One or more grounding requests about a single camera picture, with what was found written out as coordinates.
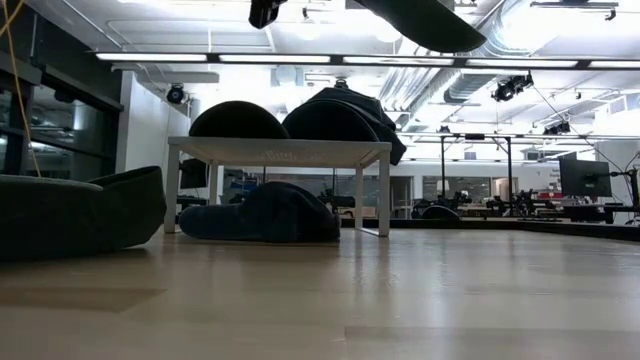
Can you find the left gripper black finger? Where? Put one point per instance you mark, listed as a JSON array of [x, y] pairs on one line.
[[265, 12]]

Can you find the dark cloth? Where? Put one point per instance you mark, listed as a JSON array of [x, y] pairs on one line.
[[240, 122]]

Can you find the blue baseball cap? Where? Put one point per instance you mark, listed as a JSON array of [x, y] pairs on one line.
[[270, 215], [395, 145], [327, 122]]

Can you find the green baseball cap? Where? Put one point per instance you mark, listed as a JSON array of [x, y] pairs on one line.
[[75, 215], [430, 25]]

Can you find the black background robot arm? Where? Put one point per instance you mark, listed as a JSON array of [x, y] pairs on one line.
[[520, 205], [339, 201], [440, 207]]

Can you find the long linear ceiling light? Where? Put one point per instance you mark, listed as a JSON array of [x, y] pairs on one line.
[[150, 57]]

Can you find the white metal mesh rack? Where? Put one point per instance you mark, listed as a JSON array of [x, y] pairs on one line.
[[280, 150]]

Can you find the small black monitor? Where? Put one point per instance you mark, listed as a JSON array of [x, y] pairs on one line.
[[194, 174]]

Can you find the black framed glass partition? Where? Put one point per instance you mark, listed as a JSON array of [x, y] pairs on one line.
[[75, 130]]

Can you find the tan cardboard box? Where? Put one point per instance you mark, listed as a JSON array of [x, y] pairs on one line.
[[367, 211]]

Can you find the black ceiling spotlight cluster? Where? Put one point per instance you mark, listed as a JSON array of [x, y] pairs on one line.
[[510, 87]]

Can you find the black ceiling track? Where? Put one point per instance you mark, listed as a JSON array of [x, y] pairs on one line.
[[575, 4]]

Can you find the distant linear ceiling light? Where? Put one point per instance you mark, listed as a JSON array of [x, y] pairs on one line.
[[550, 136]]

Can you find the black desk monitor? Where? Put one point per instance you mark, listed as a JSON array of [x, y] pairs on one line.
[[585, 177]]

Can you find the silver ventilation duct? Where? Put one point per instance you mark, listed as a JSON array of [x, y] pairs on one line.
[[470, 85]]

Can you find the black truss frame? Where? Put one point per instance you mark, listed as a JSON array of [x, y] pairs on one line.
[[475, 136]]

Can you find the black aluminium frame rail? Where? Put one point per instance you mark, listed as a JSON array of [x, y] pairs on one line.
[[575, 229]]

